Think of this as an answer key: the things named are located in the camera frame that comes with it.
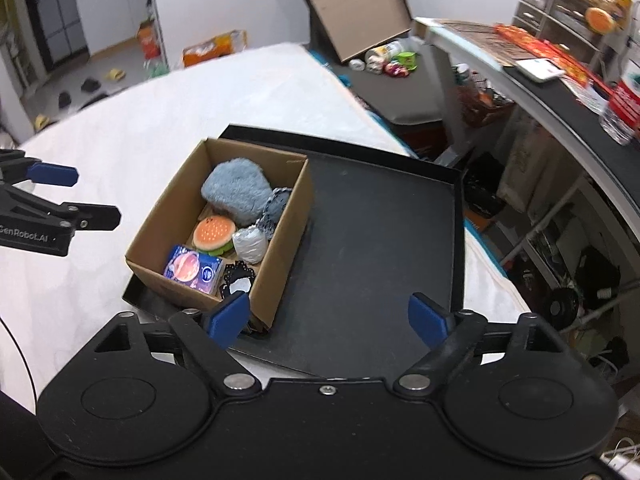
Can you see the blue-grey fluffy plush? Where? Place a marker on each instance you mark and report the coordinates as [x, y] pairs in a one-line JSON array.
[[235, 190]]

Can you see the small hamburger plush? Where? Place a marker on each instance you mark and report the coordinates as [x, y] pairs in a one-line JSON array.
[[600, 20]]

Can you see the black tray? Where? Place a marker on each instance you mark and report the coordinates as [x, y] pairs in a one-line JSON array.
[[380, 240]]

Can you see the large cardboard panel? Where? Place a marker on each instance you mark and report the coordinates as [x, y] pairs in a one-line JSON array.
[[350, 5]]

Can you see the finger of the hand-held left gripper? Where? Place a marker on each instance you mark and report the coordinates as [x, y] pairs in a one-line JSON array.
[[52, 174], [85, 215]]

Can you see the small white case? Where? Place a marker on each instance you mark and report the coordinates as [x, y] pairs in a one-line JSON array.
[[356, 65]]

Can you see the orange bag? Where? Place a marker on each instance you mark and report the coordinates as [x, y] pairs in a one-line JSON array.
[[148, 40]]

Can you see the green snack packet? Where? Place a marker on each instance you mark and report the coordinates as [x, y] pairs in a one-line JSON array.
[[406, 57]]

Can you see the blue and pink tissue pack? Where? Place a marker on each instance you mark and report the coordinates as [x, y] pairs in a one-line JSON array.
[[192, 267]]

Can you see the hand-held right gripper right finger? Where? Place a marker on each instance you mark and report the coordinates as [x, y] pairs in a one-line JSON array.
[[427, 320]]

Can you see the red plastic basket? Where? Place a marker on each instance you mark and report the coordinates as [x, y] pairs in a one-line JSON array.
[[487, 107]]

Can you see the dark storage cabinet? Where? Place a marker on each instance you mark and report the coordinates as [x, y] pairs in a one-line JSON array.
[[55, 10]]

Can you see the black lace trimmed pad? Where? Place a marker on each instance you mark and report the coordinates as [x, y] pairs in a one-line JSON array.
[[239, 280]]

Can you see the black floor fan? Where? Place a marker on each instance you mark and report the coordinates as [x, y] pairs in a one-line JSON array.
[[562, 307]]

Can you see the white tablet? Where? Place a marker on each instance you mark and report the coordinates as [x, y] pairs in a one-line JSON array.
[[541, 70]]

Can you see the desk with metal leg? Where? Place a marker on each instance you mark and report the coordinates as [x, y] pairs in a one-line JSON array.
[[540, 105]]

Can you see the grey drawer organizer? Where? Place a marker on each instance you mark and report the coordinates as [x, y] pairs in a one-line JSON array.
[[560, 10]]

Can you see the silver-white soft pack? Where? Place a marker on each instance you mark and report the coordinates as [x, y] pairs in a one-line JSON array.
[[251, 246]]

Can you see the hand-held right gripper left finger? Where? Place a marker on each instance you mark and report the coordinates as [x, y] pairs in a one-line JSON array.
[[227, 317]]

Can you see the red-label plastic bottle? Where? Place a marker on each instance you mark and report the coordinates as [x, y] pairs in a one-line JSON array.
[[624, 105]]

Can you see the long red box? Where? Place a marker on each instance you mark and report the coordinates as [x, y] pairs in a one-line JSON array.
[[550, 52]]

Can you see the white shelf rack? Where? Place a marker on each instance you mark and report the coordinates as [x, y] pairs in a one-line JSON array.
[[545, 240]]

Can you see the white tote bag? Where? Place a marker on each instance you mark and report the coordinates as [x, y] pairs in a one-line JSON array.
[[525, 160]]

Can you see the hamburger plush toy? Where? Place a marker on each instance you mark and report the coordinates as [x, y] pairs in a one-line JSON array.
[[214, 234]]

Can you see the brown cardboard box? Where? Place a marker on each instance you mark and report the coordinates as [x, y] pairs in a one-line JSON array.
[[285, 240]]

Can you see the orange snack carton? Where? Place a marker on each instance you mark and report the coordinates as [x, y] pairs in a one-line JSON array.
[[215, 47]]

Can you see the black bag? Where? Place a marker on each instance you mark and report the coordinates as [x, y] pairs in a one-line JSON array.
[[482, 185]]

